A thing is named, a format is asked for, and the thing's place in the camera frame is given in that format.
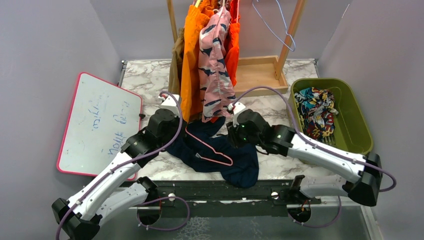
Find navy blue shorts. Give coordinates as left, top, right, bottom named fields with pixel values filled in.
left=166, top=117, right=259, bottom=188

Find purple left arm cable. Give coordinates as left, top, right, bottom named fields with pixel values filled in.
left=54, top=91, right=191, bottom=240

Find pink framed whiteboard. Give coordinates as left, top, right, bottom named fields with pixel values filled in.
left=56, top=72, right=143, bottom=176

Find red orange shorts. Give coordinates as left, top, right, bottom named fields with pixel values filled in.
left=225, top=0, right=241, bottom=87

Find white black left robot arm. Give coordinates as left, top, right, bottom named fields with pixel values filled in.
left=51, top=106, right=184, bottom=240

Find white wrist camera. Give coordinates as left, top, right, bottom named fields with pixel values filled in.
left=227, top=101, right=247, bottom=127
left=158, top=93, right=181, bottom=117

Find wooden clothes rack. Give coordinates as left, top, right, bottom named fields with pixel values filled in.
left=166, top=0, right=309, bottom=98

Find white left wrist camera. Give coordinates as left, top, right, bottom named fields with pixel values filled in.
left=158, top=93, right=181, bottom=117

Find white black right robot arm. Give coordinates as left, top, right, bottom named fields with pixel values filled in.
left=226, top=109, right=383, bottom=207

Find colourful comic print shorts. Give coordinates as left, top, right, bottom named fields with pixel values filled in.
left=294, top=87, right=339, bottom=147

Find pink shark print shorts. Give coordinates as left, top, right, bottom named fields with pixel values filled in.
left=198, top=6, right=236, bottom=123

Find tan brown shorts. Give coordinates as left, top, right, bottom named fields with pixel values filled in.
left=168, top=27, right=185, bottom=95

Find olive green plastic basket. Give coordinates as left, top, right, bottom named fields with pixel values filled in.
left=288, top=78, right=374, bottom=155

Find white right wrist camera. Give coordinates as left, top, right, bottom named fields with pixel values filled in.
left=227, top=101, right=247, bottom=127

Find pink wire hanger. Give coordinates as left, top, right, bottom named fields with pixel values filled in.
left=184, top=127, right=234, bottom=167

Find light blue wire hanger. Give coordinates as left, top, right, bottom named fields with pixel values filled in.
left=251, top=0, right=297, bottom=52

